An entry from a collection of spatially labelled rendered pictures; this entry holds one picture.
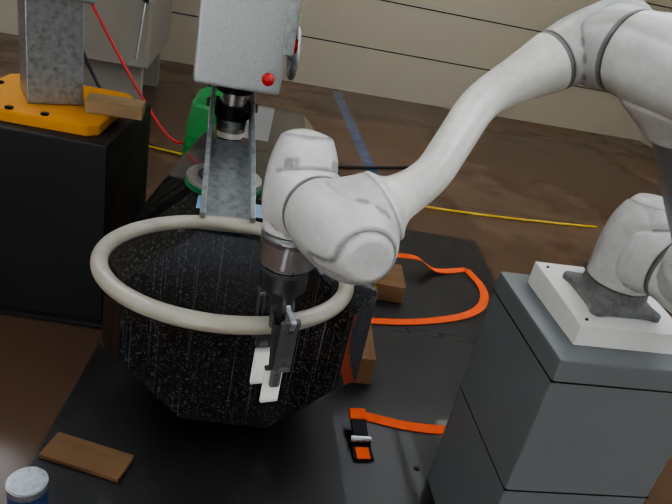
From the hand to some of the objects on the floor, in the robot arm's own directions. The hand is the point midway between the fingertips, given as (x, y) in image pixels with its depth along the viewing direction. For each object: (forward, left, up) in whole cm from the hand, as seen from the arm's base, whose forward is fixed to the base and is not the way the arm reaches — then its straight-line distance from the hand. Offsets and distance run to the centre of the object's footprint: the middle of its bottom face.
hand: (265, 375), depth 105 cm
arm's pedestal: (-86, -36, -87) cm, 127 cm away
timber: (-49, -116, -89) cm, 154 cm away
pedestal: (+77, -159, -92) cm, 199 cm away
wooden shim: (+41, -56, -86) cm, 111 cm away
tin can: (+51, -36, -85) cm, 105 cm away
